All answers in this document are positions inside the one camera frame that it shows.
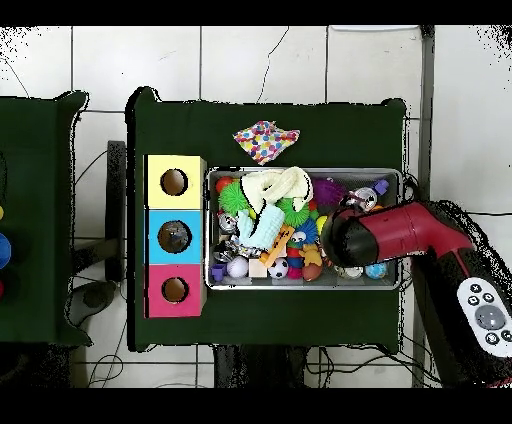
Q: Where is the mint green cloth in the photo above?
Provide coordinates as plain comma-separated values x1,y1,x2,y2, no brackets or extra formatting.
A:
235,199,286,251

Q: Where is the cream cloth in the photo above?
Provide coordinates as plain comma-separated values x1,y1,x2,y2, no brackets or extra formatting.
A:
239,166,313,213

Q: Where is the orange plastic toy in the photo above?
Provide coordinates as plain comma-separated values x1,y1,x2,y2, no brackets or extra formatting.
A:
259,223,296,270

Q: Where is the polka dot cloth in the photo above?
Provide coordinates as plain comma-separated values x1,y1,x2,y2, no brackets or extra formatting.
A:
233,119,301,167

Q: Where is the wooden box with three holes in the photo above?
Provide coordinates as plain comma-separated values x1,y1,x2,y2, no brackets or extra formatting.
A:
142,153,208,319

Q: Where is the green spiky ball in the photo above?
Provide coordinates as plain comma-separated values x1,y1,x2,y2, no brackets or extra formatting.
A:
219,179,251,216
275,195,312,227

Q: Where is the white baseball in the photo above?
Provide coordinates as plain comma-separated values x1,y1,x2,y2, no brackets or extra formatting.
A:
226,255,249,279

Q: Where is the small soccer ball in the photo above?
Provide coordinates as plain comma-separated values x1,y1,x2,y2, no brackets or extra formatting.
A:
267,257,289,281

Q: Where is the purple spiky ball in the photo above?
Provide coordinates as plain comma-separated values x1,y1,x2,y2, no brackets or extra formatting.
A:
311,177,347,209

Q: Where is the silver tin can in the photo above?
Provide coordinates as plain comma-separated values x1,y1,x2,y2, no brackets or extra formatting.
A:
352,186,380,211

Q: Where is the dark green tablecloth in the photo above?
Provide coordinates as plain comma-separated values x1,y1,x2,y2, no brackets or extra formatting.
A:
126,86,409,353

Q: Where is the black upright panel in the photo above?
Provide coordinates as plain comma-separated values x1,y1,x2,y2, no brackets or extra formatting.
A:
106,141,128,283

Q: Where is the side table with green cloth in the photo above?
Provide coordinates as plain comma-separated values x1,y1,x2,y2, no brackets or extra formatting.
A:
0,89,91,347

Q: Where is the blue round object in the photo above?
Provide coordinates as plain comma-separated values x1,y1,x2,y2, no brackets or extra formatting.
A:
0,231,13,269

